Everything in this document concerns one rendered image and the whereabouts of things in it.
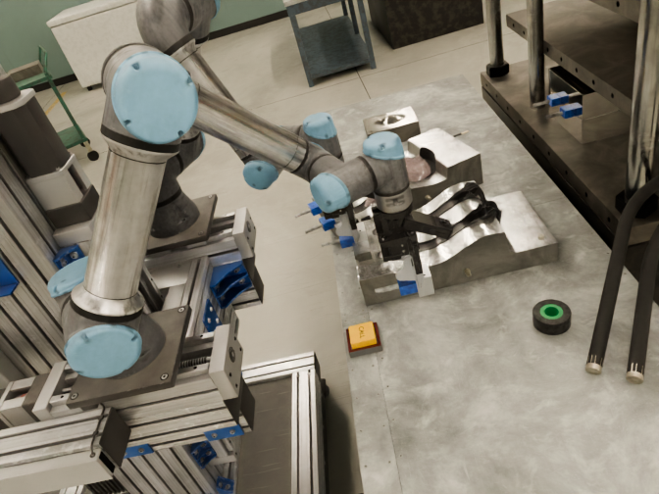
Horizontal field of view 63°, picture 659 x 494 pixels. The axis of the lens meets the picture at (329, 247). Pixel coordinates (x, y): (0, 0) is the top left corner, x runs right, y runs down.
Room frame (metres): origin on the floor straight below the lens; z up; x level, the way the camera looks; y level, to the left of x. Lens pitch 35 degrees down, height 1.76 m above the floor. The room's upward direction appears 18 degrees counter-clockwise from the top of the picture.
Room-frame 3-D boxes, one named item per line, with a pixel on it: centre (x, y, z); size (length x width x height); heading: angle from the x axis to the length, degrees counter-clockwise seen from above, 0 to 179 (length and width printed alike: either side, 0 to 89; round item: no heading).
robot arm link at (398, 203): (0.93, -0.16, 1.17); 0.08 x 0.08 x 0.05
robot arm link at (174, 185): (1.38, 0.40, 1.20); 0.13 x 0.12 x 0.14; 148
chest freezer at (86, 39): (7.97, 1.74, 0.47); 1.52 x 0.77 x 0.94; 86
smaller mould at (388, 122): (1.95, -0.38, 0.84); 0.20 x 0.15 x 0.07; 84
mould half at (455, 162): (1.52, -0.26, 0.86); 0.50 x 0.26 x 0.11; 101
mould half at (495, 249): (1.15, -0.31, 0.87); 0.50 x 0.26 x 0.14; 84
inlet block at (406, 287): (0.94, -0.14, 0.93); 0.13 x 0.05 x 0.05; 84
